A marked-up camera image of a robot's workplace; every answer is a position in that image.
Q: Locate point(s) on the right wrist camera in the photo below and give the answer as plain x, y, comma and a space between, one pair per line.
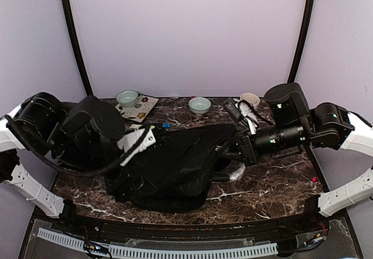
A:
241, 112

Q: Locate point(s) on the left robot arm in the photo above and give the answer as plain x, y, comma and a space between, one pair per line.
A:
75, 138

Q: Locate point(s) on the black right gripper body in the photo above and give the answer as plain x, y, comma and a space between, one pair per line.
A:
251, 157

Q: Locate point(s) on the white slotted cable duct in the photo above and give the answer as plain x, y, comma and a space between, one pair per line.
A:
135, 248

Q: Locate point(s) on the pale green bowl centre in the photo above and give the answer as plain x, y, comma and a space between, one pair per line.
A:
199, 105

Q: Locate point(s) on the black right frame post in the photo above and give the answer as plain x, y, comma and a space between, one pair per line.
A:
306, 19

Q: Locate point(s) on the black student backpack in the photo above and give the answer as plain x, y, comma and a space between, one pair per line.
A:
176, 176

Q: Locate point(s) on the black frame post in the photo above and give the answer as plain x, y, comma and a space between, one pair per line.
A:
306, 19
73, 36

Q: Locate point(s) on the floral square plate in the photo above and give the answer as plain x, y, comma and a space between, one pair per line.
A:
143, 106

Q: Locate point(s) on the pale green bowl on plate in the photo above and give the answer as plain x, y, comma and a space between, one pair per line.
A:
127, 98

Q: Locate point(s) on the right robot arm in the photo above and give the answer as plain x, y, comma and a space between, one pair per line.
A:
294, 123

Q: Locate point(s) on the cream floral mug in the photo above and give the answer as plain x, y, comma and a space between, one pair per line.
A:
251, 98

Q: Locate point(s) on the blue capped black marker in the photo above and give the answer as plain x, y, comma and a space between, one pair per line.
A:
162, 125

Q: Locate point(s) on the black left frame post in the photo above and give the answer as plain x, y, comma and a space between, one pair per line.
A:
73, 36

